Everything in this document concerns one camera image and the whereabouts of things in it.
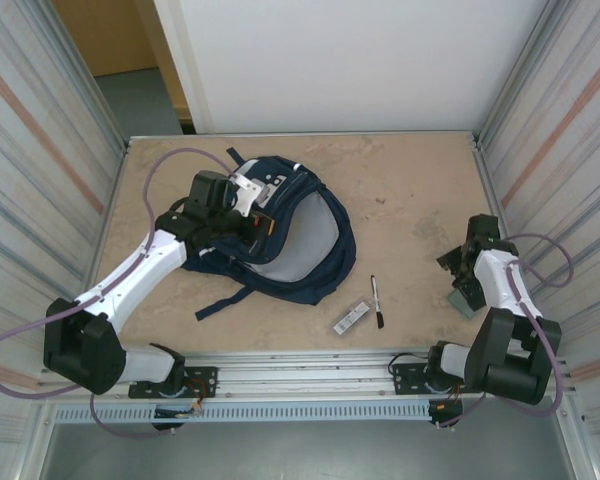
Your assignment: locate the teal sponge block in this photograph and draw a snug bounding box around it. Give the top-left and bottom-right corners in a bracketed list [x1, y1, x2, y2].
[447, 289, 479, 320]

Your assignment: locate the navy blue backpack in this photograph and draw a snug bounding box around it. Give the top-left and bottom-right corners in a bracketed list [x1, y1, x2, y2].
[179, 147, 358, 323]

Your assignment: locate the black marker pen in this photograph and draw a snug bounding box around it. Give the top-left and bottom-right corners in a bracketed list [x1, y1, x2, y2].
[369, 274, 387, 330]

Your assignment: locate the corrugated plastic side panel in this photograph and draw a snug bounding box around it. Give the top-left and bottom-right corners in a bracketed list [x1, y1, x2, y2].
[0, 0, 130, 480]
[478, 0, 600, 480]

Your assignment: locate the wooden door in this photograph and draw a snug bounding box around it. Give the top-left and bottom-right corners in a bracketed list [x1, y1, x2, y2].
[53, 0, 191, 136]

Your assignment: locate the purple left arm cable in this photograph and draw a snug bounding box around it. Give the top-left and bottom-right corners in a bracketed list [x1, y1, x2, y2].
[0, 147, 241, 439]

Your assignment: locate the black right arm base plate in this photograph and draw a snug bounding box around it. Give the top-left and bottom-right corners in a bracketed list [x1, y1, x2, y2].
[386, 354, 461, 397]

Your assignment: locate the aluminium mounting rail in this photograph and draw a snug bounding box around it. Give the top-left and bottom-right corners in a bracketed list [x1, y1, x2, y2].
[32, 349, 579, 407]

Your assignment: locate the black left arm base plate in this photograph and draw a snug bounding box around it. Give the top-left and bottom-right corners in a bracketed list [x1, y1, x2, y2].
[128, 366, 219, 400]

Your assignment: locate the grey slotted cable duct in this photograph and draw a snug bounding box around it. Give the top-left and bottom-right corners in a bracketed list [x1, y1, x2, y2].
[52, 402, 434, 425]

